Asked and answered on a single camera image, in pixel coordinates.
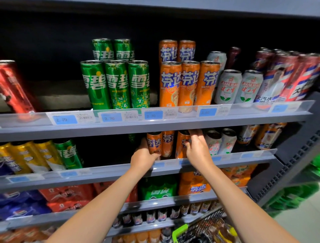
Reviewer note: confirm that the amber bottle yellow cap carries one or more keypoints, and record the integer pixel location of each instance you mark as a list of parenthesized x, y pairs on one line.
[(225, 235)]

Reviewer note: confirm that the red drink multipack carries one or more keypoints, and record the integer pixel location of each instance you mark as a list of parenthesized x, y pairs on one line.
[(65, 195), (101, 186)]

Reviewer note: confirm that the row of orange drink bottles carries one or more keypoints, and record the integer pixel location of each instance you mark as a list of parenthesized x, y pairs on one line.
[(142, 237)]

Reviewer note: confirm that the slim yellow soda can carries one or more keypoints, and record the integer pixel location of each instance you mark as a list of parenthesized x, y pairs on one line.
[(50, 155), (32, 156), (15, 160)]

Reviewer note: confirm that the rows of large green bottles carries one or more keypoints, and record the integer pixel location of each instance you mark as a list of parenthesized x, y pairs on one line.
[(295, 197)]

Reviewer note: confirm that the row of red-white-blue cans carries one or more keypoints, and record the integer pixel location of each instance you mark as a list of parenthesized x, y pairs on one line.
[(287, 75)]

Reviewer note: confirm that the green drink multipack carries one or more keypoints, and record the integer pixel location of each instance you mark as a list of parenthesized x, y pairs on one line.
[(160, 190)]

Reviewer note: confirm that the person's right hand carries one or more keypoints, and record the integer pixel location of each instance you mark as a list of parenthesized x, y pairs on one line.
[(200, 155)]

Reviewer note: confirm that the orange soda can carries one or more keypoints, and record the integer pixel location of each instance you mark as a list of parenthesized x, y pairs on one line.
[(181, 142), (188, 85), (168, 51), (207, 82), (168, 144), (170, 85), (153, 142), (186, 51)]

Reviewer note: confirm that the person's left forearm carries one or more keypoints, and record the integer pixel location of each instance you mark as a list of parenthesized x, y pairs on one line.
[(100, 210)]

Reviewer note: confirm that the orange drink multipack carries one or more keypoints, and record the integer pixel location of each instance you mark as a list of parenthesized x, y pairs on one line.
[(192, 185), (240, 175)]

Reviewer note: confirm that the person's right forearm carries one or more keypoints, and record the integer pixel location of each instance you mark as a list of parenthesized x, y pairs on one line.
[(240, 207)]

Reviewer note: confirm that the person's left hand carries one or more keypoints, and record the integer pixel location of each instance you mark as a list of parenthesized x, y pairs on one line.
[(142, 160)]

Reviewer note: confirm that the red soda can figure print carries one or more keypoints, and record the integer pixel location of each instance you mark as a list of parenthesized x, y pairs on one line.
[(15, 85)]

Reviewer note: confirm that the grey metal shelf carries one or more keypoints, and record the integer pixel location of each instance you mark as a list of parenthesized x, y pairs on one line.
[(150, 126)]

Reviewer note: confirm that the blue drink multipack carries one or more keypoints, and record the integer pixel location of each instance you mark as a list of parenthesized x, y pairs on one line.
[(22, 207)]

